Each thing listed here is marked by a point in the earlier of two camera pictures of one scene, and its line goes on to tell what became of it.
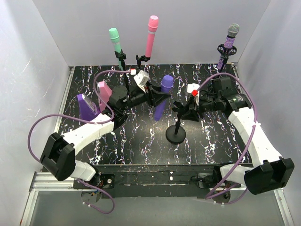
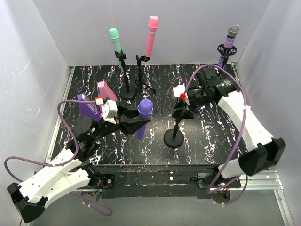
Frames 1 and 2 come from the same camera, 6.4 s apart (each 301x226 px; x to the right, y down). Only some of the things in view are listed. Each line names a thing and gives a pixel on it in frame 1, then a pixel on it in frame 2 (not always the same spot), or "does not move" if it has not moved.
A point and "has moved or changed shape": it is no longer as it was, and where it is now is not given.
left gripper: (151, 94) -> (121, 118)
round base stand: (176, 134) has moved or changed shape
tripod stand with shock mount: (225, 52) does not move
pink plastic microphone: (153, 25) does not move
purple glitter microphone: (233, 30) does not move
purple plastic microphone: (166, 86) -> (145, 108)
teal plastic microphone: (114, 37) does not move
